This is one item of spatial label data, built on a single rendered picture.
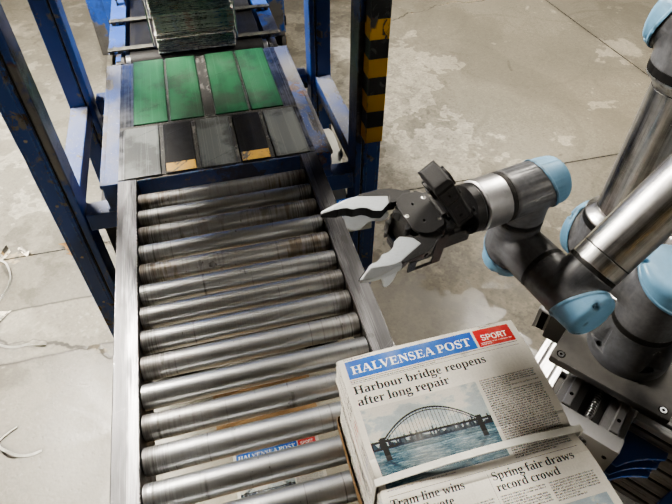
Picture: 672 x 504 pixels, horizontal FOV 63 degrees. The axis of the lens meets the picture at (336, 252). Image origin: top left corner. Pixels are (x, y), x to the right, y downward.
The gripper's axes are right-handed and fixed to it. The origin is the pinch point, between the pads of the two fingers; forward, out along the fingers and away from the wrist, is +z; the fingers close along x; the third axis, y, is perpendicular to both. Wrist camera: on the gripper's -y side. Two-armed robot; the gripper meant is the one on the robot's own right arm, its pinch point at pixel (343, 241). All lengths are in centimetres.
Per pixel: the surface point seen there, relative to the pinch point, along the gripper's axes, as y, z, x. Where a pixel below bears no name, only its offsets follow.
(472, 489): 16.7, -4.4, -29.9
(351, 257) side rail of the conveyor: 48, -19, 28
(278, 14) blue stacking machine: 139, -100, 283
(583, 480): 15.9, -17.5, -35.0
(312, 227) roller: 51, -15, 42
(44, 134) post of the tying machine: 39, 37, 85
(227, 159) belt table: 55, -5, 76
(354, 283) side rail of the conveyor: 47, -16, 20
